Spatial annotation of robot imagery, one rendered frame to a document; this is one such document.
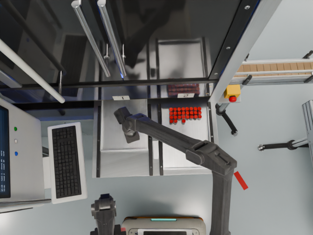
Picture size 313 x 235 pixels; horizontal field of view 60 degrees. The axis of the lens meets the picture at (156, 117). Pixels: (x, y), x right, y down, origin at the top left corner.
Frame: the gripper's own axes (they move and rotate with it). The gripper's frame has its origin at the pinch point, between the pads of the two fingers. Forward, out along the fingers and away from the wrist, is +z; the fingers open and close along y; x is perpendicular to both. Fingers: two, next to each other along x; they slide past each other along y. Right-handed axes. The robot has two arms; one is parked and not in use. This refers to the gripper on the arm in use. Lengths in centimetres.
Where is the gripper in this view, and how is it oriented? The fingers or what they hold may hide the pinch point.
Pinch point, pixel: (132, 134)
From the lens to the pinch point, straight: 142.2
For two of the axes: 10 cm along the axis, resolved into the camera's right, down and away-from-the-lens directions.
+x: -9.5, 2.9, -0.6
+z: 0.1, 2.4, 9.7
